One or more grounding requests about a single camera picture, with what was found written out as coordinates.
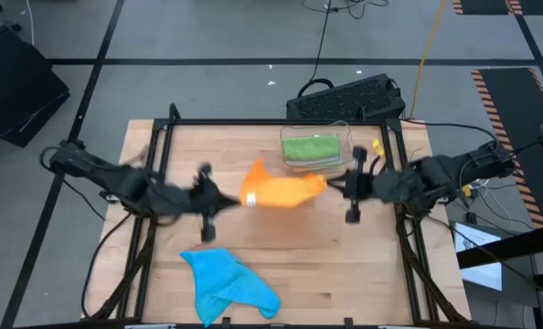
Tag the turquoise microfiber towel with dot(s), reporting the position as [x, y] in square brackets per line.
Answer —
[221, 283]

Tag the black equipment case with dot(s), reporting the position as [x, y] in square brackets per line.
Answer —
[15, 87]

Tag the black perforated computer case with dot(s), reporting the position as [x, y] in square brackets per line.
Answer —
[344, 98]

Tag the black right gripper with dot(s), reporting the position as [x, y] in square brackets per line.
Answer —
[365, 185]

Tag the black metal beam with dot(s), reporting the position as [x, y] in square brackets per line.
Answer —
[504, 249]

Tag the bright green microfiber towel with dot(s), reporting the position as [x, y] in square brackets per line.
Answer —
[310, 147]

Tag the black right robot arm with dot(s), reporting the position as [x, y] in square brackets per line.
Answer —
[445, 176]

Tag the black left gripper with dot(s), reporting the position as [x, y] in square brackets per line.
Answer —
[203, 198]

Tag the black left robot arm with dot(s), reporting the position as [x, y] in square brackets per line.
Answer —
[116, 180]

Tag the black aluminium table frame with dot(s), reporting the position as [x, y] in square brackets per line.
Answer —
[253, 122]

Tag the white paper sheet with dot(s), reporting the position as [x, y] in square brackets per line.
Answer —
[477, 274]

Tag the orange microfiber towel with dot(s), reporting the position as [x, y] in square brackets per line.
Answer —
[280, 189]

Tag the clear plastic bin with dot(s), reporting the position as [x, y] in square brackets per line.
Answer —
[348, 137]

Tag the black hazard-striped floor mat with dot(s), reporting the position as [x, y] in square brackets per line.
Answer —
[509, 114]
[482, 5]

